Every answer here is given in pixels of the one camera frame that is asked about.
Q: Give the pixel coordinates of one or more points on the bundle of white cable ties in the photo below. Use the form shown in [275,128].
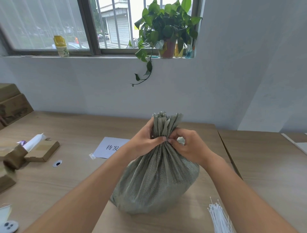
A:
[219,220]

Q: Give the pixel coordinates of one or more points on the white paper sheet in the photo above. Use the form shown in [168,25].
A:
[4,214]

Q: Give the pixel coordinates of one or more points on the green woven sack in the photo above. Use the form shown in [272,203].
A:
[156,182]

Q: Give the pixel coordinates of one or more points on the white device with dark buttons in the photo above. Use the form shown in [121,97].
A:
[9,226]

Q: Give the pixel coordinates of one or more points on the white rolled sheet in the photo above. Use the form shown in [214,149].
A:
[33,141]

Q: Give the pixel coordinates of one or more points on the person's right hand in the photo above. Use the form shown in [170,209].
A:
[194,150]

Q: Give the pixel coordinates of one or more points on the green potted plant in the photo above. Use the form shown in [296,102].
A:
[165,24]

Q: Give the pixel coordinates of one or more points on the large plain cardboard box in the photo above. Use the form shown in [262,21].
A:
[8,91]

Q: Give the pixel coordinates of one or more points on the yellow drink bottle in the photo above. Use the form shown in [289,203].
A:
[62,46]

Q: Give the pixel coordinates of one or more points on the silver round desk grommet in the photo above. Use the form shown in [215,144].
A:
[57,163]

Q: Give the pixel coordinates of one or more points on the white paper sign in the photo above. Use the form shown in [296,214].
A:
[108,147]

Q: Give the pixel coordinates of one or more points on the blue glass bottle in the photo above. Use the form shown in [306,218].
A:
[189,54]

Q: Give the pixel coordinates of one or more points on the dark framed barred window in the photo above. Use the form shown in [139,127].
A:
[90,24]

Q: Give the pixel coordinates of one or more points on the purple wrapped item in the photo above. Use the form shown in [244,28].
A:
[21,143]

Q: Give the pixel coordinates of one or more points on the flat cardboard with white sheets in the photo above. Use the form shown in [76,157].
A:
[301,145]

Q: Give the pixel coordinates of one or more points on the open brown cardboard box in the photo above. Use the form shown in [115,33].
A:
[15,156]

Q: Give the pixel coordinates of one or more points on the yellow glass bottle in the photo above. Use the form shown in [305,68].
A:
[178,53]

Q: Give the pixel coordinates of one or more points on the person's left forearm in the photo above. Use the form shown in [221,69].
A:
[84,199]

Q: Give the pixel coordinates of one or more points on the person's left hand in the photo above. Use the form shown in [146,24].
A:
[141,142]

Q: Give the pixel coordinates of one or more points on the person's right forearm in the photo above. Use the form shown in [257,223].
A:
[247,204]

